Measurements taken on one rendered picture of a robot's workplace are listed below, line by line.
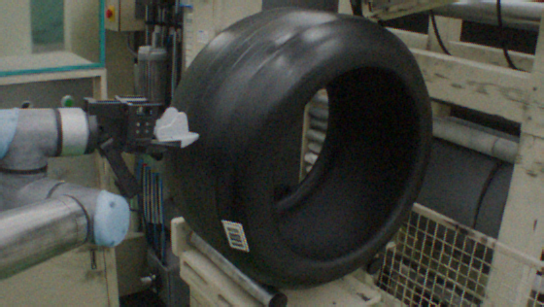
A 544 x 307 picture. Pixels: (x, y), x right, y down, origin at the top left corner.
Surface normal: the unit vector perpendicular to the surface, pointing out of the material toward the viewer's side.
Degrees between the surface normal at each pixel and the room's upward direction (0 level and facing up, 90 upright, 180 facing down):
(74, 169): 90
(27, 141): 86
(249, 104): 67
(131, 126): 91
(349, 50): 79
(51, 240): 85
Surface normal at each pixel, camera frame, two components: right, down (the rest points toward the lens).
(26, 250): 0.96, 0.06
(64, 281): 0.59, 0.29
